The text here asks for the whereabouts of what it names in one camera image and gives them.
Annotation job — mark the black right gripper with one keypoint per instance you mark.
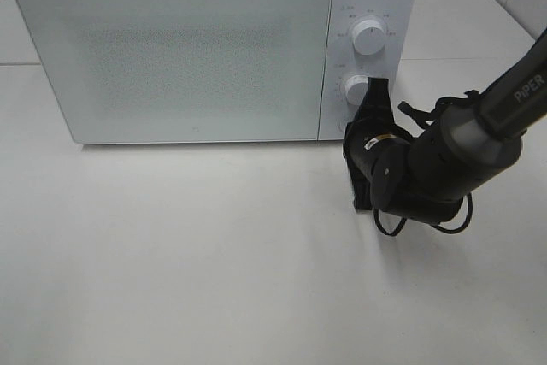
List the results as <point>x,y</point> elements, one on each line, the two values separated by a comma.
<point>372,143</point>

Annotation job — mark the white control knob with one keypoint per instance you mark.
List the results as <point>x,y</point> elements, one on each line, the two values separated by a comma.
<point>368,35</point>
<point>355,88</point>

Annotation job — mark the round white door button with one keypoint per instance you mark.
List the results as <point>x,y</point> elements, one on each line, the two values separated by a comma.
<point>342,126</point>

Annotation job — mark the white microwave door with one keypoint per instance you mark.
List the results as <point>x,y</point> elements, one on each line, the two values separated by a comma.
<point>178,71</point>

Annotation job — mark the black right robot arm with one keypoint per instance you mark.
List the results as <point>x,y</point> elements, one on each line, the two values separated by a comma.
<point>465,142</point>

